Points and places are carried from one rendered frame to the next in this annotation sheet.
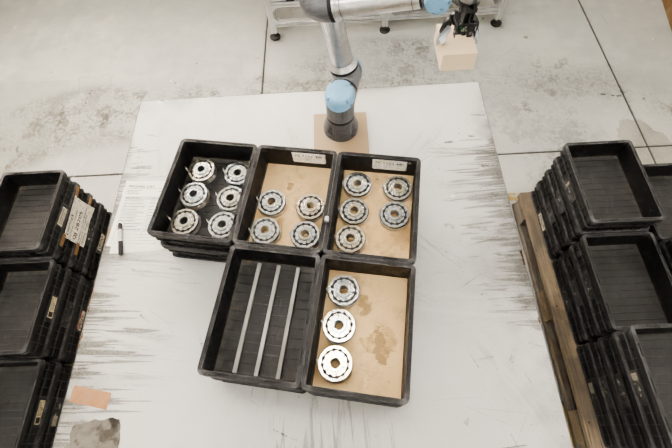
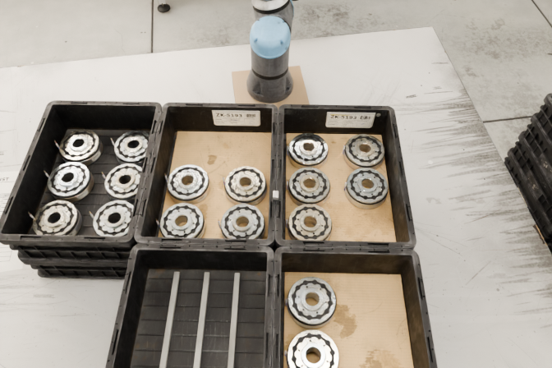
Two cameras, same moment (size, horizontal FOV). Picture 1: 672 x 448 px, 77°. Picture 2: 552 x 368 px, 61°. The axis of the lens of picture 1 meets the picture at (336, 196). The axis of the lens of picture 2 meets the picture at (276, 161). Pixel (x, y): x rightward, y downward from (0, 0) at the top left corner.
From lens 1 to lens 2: 0.40 m
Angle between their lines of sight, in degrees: 9
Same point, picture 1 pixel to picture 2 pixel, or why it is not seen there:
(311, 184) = (241, 154)
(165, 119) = (24, 89)
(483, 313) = (506, 317)
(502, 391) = not seen: outside the picture
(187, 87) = not seen: hidden behind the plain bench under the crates
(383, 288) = (368, 292)
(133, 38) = not seen: outside the picture
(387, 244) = (362, 227)
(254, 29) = (137, 1)
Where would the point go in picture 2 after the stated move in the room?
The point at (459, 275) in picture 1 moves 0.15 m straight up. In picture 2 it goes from (462, 266) to (483, 241)
